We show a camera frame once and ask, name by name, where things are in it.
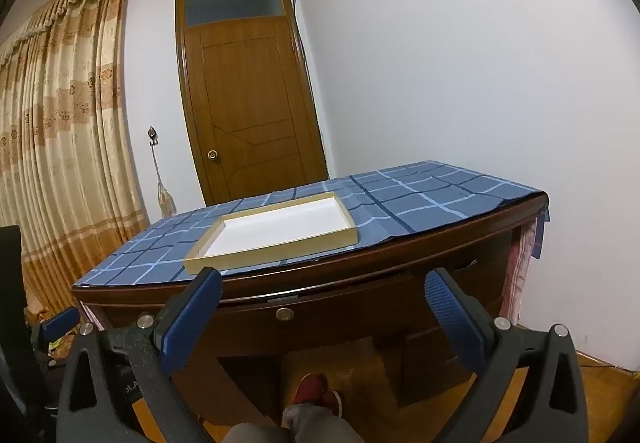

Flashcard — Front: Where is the red shoe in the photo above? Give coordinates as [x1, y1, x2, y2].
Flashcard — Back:
[291, 373, 331, 411]
[320, 389, 344, 420]

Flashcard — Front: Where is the wide wooden desk drawer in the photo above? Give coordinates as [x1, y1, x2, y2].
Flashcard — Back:
[215, 271, 418, 359]

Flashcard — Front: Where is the curtain tassel tieback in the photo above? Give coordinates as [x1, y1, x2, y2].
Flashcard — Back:
[150, 143, 177, 219]

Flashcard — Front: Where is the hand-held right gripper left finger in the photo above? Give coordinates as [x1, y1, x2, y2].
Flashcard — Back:
[56, 267, 223, 443]

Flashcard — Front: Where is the patterned beige curtain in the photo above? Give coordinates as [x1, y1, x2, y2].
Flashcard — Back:
[0, 0, 151, 319]

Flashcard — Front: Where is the brown wooden door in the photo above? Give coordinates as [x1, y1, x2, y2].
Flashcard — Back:
[175, 0, 331, 206]

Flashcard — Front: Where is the blue plaid tablecloth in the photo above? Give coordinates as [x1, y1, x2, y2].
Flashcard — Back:
[74, 160, 551, 286]

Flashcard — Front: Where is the shallow beige tray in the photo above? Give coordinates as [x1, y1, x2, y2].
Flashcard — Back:
[184, 192, 359, 276]

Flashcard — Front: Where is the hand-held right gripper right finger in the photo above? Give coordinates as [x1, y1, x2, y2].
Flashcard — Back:
[424, 267, 590, 443]

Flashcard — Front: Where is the colourful floor clutter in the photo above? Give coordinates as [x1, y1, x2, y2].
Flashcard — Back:
[47, 330, 78, 360]

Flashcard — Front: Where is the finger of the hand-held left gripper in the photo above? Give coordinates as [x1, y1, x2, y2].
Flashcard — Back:
[30, 306, 82, 350]

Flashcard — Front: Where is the dark wooden desk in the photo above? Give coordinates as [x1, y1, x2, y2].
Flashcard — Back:
[70, 193, 551, 424]

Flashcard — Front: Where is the pink striped cloth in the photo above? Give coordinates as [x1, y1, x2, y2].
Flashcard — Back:
[500, 218, 538, 324]

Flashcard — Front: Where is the person's grey trouser leg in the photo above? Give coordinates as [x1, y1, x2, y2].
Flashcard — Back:
[220, 403, 371, 443]

